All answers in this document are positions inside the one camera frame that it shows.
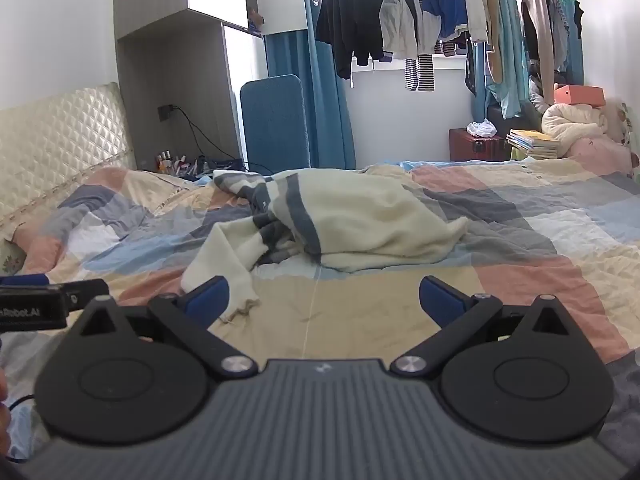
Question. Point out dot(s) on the grey wardrobe cabinet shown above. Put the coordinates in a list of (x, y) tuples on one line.
[(150, 60)]

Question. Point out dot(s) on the blue curtain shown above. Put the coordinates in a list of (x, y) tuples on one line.
[(578, 60), (325, 110)]

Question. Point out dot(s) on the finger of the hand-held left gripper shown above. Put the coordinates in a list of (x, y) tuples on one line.
[(85, 292)]

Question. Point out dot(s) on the light blue hanging garment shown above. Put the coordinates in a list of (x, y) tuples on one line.
[(510, 60)]

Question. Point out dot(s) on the white plastic bag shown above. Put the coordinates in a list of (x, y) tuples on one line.
[(481, 128)]

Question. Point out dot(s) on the dark patterned hanging garment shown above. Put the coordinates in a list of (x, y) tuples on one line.
[(559, 30)]

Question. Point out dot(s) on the black wall socket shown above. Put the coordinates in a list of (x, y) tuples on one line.
[(165, 112)]

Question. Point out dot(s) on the brown plush toy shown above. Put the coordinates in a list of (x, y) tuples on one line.
[(256, 20)]

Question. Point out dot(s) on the black white striped garment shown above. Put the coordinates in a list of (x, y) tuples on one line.
[(425, 72)]

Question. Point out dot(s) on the cluster of cosmetic bottles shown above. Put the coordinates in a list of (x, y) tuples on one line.
[(172, 162)]

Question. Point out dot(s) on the cream striped sweater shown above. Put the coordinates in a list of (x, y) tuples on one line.
[(360, 225)]

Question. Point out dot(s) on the patchwork bed quilt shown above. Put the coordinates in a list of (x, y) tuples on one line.
[(550, 260)]

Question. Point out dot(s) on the red trunk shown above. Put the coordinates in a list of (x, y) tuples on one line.
[(470, 149)]

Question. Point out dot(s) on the cream rolled duvet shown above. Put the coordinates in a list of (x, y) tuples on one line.
[(572, 122)]

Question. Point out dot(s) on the stack of books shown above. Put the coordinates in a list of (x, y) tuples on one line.
[(532, 142)]

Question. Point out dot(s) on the orange box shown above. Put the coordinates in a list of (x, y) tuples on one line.
[(580, 95)]

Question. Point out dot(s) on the black hanging sock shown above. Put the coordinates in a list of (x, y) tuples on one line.
[(578, 15)]

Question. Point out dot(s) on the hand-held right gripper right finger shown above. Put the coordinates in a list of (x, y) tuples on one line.
[(440, 300)]

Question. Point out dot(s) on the blue padded panel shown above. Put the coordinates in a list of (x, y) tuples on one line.
[(272, 130)]

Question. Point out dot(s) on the beige pink hanging pants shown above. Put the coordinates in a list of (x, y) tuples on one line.
[(537, 15)]

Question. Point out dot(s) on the floral printed pillow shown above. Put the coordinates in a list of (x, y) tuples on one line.
[(10, 257), (630, 130)]

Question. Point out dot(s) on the pink blanket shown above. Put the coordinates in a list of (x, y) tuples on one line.
[(600, 157)]

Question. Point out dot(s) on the grey hanging jacket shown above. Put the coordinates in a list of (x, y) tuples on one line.
[(397, 20)]

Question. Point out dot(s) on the cream quilted headboard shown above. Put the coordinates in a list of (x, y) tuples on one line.
[(60, 145)]

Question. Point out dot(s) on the black hanging jacket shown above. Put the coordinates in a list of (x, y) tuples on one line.
[(350, 10)]

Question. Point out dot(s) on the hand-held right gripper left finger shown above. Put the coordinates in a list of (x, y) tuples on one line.
[(210, 296)]

